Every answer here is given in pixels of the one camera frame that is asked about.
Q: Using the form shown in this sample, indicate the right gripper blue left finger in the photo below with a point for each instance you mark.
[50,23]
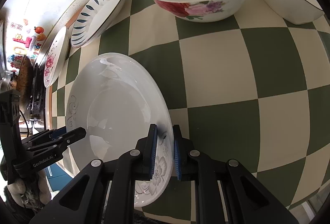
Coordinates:
[153,131]

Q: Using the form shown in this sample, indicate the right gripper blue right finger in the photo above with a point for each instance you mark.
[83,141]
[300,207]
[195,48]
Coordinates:
[177,155]

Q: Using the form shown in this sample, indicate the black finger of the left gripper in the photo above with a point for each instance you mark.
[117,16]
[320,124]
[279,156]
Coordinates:
[61,136]

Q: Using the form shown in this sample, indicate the white plate grey floral pattern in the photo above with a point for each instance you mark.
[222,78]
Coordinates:
[116,100]

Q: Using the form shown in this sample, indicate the left white gloved hand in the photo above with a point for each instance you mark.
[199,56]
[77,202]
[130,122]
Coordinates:
[32,196]

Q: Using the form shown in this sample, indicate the blue cabinet door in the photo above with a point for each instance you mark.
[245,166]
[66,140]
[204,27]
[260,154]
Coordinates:
[57,177]

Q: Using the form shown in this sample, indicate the black induction cooktop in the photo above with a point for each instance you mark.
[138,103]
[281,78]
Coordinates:
[37,102]

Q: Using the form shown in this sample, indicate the white plate pink rose pattern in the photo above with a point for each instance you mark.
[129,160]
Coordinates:
[56,57]

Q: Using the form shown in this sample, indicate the green checkered orange-edged mat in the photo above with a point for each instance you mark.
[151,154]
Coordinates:
[253,87]

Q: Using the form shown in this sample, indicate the colourful fridge magnets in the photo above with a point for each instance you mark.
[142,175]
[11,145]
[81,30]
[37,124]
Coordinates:
[23,39]

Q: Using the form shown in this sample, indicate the white plate blue leaf rim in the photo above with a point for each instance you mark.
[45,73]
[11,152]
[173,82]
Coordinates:
[95,17]

